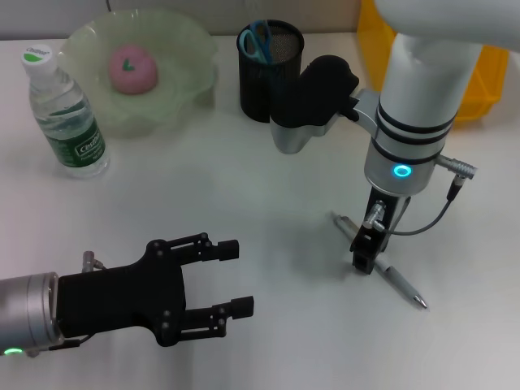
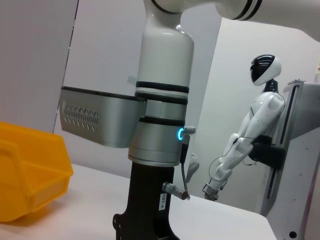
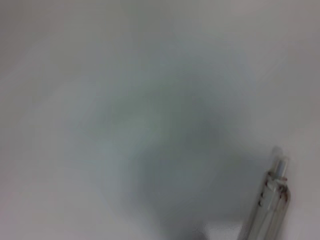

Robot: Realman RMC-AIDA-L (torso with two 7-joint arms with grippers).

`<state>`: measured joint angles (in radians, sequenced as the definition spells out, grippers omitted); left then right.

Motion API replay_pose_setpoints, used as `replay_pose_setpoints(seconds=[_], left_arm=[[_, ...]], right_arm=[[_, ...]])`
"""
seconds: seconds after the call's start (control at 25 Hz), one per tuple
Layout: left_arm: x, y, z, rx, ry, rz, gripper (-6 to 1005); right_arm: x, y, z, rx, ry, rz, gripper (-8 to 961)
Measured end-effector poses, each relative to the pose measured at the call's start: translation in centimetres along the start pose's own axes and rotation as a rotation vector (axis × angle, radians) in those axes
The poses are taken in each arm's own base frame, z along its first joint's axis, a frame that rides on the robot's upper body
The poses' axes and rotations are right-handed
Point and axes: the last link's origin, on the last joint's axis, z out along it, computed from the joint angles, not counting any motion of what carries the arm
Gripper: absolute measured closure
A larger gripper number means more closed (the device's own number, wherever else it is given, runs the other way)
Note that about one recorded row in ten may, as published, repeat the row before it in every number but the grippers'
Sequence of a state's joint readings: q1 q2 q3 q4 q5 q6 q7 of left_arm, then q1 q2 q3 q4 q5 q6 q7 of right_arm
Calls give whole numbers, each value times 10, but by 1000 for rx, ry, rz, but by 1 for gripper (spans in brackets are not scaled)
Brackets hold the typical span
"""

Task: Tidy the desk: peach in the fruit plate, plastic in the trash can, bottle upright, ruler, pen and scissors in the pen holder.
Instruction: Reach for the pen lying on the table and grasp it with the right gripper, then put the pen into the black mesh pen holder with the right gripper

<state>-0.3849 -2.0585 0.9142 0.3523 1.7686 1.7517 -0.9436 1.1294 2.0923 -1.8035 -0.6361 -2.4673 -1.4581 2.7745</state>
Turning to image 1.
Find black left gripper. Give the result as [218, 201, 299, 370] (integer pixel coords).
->
[56, 232, 255, 349]

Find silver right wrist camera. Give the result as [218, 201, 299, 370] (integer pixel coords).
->
[270, 54, 362, 155]

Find pink peach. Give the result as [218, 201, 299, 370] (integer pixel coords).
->
[107, 44, 158, 95]

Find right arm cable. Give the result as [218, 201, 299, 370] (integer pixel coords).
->
[362, 154, 479, 237]

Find clear green-label water bottle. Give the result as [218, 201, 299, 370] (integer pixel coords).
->
[19, 44, 111, 180]

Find green glass fruit plate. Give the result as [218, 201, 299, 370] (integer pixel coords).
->
[58, 10, 219, 138]

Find grey white pen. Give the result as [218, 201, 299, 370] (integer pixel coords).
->
[331, 210, 430, 311]

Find yellow plastic bin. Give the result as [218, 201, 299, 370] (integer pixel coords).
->
[356, 0, 509, 131]

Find blue scissors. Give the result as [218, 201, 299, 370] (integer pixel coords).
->
[239, 19, 274, 65]

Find black mesh pen holder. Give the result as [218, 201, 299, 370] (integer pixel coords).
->
[236, 19, 306, 123]

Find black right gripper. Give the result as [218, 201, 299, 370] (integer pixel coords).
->
[350, 186, 412, 277]

